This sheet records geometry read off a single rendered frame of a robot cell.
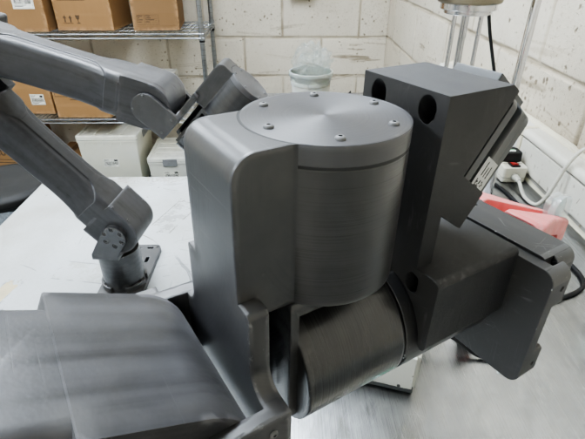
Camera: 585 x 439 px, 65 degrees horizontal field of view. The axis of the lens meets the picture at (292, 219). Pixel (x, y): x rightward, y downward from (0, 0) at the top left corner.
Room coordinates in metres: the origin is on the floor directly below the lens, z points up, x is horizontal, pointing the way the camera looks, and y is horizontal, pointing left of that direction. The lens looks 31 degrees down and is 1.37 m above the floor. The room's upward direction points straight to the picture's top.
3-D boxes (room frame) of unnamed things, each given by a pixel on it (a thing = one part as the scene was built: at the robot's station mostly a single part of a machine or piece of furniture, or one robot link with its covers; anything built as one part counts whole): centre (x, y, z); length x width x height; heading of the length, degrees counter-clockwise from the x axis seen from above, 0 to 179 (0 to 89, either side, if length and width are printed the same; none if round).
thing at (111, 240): (0.58, 0.26, 1.00); 0.09 x 0.06 x 0.06; 175
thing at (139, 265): (0.58, 0.27, 0.94); 0.20 x 0.07 x 0.08; 1
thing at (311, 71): (1.48, -0.06, 1.01); 0.14 x 0.14 x 0.21
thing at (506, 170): (1.14, -0.50, 0.92); 0.40 x 0.06 x 0.04; 1
